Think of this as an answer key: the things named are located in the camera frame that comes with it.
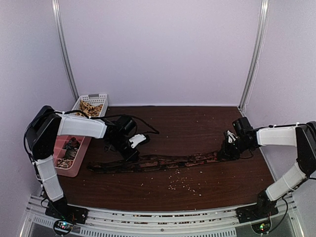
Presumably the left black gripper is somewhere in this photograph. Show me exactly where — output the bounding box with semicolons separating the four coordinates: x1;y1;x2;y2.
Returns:
109;135;140;162

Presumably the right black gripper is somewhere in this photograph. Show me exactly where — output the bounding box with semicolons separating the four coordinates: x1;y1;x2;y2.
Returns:
217;137;251;159

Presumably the dark red patterned tie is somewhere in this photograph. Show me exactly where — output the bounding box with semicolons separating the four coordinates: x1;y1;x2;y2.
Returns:
87;151;220;174

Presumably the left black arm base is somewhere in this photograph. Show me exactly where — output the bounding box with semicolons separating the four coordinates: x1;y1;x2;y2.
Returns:
45;197;88;224

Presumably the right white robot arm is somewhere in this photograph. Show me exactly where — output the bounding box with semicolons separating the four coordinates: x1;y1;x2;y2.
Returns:
217;117;316;218

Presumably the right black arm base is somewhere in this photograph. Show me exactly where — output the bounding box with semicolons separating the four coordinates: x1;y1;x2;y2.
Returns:
236;190;278;223

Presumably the leopard print tie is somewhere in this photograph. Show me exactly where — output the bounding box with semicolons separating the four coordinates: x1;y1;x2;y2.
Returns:
79;100;103;117

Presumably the rolled dark tie in box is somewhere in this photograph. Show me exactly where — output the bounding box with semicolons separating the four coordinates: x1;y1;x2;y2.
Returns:
63;137;80;160

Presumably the white perforated plastic basket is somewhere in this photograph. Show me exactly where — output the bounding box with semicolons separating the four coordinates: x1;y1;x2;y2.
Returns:
72;94;108;117

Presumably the rolled leopard tie in box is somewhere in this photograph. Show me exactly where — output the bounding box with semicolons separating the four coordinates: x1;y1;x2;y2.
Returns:
56;159;74;169

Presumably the pink divided plastic box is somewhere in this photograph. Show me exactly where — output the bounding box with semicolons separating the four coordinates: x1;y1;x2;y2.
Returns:
53;135;91;177

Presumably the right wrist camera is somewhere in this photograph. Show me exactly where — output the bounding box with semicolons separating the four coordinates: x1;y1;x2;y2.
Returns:
224;130;237;143

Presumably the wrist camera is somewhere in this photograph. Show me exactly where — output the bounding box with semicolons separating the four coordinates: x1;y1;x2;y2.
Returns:
129;134;150;148
224;130;237;143

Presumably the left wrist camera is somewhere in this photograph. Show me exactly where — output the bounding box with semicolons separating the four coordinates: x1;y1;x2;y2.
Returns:
129;134;150;148

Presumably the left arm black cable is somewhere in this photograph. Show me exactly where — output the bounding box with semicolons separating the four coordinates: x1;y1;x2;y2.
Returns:
103;114;160;135

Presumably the aluminium front rail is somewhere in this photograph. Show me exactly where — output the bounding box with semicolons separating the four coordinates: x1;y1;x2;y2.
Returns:
21;195;304;237

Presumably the right aluminium frame post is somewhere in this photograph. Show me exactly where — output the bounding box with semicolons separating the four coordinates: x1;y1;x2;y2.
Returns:
238;0;270;114

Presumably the aluminium frame post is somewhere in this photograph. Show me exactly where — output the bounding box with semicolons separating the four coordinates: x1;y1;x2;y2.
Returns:
238;0;270;114
51;0;79;100

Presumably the left aluminium frame post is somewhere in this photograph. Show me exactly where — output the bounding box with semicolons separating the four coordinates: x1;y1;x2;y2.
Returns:
51;0;79;100

